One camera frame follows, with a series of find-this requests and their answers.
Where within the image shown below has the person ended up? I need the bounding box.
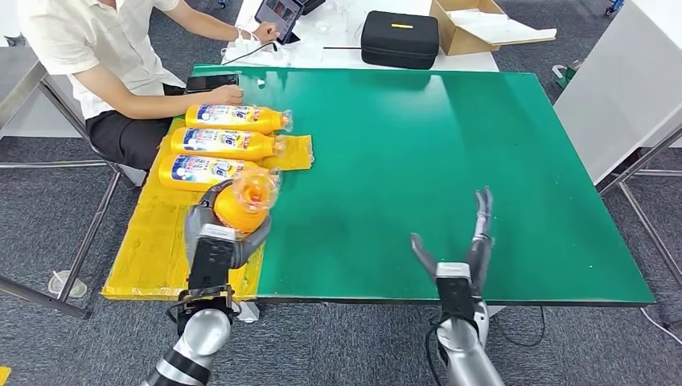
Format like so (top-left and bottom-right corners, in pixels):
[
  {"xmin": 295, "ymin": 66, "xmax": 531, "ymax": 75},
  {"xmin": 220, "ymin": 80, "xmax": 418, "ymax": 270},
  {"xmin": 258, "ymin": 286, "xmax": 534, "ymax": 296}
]
[{"xmin": 17, "ymin": 0, "xmax": 281, "ymax": 171}]

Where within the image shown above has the black zipped case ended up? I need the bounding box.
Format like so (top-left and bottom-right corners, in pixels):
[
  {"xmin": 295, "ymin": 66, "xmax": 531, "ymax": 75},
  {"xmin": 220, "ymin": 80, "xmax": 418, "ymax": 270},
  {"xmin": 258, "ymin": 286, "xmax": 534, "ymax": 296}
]
[{"xmin": 360, "ymin": 10, "xmax": 441, "ymax": 70}]

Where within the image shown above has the black right camera bracket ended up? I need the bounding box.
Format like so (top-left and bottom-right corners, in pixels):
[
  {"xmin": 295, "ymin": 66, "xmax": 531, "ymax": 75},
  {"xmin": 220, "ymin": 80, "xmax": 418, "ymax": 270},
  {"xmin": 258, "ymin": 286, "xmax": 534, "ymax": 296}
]
[{"xmin": 437, "ymin": 276, "xmax": 479, "ymax": 324}]

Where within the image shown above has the black smartphone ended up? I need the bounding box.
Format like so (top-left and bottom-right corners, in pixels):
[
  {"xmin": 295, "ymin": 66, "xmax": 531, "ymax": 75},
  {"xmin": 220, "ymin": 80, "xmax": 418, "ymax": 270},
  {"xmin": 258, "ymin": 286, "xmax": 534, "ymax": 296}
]
[{"xmin": 185, "ymin": 73, "xmax": 240, "ymax": 94}]

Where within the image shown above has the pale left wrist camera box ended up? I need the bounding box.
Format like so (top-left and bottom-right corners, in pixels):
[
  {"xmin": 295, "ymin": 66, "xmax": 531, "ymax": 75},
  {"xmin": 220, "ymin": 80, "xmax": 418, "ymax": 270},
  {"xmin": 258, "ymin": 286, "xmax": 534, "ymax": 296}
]
[{"xmin": 198, "ymin": 224, "xmax": 238, "ymax": 244}]

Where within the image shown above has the brown cardboard box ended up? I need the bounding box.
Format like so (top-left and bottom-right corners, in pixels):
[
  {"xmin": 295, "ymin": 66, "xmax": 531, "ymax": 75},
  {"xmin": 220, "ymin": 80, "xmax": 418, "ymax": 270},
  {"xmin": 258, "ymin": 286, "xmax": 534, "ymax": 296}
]
[{"xmin": 429, "ymin": 0, "xmax": 558, "ymax": 57}]

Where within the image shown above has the green white floor object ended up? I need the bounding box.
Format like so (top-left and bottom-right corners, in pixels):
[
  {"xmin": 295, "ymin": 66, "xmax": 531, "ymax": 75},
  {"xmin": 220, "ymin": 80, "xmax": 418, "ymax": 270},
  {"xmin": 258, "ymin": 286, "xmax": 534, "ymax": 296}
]
[{"xmin": 551, "ymin": 61, "xmax": 583, "ymax": 91}]

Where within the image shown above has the person's right hand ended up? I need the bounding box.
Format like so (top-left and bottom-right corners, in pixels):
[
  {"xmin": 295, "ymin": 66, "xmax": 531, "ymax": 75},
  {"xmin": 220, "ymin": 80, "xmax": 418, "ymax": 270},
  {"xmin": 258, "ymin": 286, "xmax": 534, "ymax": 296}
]
[{"xmin": 207, "ymin": 84, "xmax": 244, "ymax": 106}]

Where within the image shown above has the black camera bracket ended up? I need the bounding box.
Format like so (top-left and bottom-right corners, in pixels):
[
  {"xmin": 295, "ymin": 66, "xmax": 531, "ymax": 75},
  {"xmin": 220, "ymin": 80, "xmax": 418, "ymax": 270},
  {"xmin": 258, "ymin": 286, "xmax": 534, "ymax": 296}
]
[
  {"xmin": 437, "ymin": 276, "xmax": 479, "ymax": 324},
  {"xmin": 175, "ymin": 236, "xmax": 238, "ymax": 322}
]

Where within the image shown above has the white sheet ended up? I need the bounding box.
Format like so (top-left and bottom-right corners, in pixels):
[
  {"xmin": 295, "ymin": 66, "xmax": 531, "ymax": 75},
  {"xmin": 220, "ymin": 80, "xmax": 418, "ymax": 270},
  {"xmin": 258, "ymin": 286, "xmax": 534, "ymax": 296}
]
[{"xmin": 447, "ymin": 9, "xmax": 558, "ymax": 45}]

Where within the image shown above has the orange detergent bottle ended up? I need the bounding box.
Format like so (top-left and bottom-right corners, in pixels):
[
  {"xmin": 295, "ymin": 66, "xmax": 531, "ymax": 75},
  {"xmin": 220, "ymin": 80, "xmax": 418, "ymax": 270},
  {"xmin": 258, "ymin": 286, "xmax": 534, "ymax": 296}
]
[
  {"xmin": 184, "ymin": 104, "xmax": 294, "ymax": 135},
  {"xmin": 158, "ymin": 154, "xmax": 270, "ymax": 193},
  {"xmin": 212, "ymin": 169, "xmax": 282, "ymax": 236},
  {"xmin": 170, "ymin": 126, "xmax": 286, "ymax": 162}
]

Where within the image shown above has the black floor cable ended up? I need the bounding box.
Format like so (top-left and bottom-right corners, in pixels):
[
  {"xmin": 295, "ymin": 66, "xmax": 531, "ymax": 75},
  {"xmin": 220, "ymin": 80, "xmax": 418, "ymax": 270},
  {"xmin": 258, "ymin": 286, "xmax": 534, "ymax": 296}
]
[{"xmin": 492, "ymin": 306, "xmax": 545, "ymax": 350}]

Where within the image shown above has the black tablet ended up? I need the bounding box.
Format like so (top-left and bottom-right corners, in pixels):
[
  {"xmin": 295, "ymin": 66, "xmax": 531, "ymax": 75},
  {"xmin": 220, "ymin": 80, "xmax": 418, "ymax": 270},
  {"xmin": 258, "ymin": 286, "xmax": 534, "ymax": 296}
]
[{"xmin": 254, "ymin": 0, "xmax": 306, "ymax": 46}]

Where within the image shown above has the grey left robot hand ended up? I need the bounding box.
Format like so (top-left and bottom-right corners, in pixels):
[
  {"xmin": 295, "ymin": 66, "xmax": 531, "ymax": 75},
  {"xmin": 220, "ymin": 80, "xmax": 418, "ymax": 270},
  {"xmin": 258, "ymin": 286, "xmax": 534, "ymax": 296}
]
[{"xmin": 183, "ymin": 179, "xmax": 273, "ymax": 270}]

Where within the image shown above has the black left camera bracket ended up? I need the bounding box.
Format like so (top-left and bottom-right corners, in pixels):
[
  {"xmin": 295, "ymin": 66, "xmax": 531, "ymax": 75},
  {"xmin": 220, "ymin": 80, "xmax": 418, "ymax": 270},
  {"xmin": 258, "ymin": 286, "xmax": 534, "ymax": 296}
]
[{"xmin": 175, "ymin": 236, "xmax": 238, "ymax": 322}]

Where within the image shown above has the white table with metal legs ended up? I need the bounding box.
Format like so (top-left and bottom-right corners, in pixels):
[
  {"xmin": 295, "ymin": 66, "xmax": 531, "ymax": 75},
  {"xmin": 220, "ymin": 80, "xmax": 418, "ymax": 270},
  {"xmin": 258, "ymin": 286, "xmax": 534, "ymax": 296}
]
[{"xmin": 553, "ymin": 0, "xmax": 682, "ymax": 291}]

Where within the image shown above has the white power strip with cables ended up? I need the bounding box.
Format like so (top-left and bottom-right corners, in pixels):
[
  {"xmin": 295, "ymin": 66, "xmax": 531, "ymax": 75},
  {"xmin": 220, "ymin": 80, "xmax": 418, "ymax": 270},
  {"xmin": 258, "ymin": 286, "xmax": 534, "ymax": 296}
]
[{"xmin": 220, "ymin": 29, "xmax": 293, "ymax": 67}]

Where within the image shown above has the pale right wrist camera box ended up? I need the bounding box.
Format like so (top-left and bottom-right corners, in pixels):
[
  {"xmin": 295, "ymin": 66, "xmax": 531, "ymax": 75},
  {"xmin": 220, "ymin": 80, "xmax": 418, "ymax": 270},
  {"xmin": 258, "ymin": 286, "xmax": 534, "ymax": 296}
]
[{"xmin": 435, "ymin": 261, "xmax": 473, "ymax": 281}]

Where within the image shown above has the clear plastic cup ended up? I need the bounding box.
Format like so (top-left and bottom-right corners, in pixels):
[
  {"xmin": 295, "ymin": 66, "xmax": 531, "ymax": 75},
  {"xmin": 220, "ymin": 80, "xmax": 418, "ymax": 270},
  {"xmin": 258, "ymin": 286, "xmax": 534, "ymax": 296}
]
[{"xmin": 47, "ymin": 271, "xmax": 88, "ymax": 299}]

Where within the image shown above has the white floor cable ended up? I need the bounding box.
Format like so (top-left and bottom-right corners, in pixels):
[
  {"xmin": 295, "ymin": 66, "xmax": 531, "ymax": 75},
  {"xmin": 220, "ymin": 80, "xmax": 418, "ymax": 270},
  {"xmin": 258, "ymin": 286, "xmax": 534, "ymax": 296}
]
[{"xmin": 638, "ymin": 307, "xmax": 682, "ymax": 348}]

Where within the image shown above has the yellow taped cardboard mat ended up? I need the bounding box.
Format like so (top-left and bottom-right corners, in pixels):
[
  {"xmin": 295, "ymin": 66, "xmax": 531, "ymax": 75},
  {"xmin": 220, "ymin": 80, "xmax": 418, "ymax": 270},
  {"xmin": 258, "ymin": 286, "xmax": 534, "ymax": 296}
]
[{"xmin": 100, "ymin": 117, "xmax": 315, "ymax": 304}]

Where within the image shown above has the person's left hand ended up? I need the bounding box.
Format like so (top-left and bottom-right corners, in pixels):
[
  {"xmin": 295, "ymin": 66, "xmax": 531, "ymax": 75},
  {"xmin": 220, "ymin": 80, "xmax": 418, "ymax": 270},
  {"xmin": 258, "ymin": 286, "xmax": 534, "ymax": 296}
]
[{"xmin": 251, "ymin": 22, "xmax": 281, "ymax": 45}]

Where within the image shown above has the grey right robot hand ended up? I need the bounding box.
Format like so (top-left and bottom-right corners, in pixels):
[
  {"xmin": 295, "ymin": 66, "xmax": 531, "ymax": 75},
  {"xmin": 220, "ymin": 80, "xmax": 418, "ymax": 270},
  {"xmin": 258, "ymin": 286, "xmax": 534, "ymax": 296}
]
[{"xmin": 410, "ymin": 186, "xmax": 495, "ymax": 297}]

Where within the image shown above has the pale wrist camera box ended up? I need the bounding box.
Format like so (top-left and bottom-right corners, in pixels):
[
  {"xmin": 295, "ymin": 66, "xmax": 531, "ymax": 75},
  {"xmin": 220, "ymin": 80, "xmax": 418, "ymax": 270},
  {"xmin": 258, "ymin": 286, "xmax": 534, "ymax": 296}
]
[
  {"xmin": 198, "ymin": 224, "xmax": 238, "ymax": 244},
  {"xmin": 435, "ymin": 261, "xmax": 473, "ymax": 281}
]

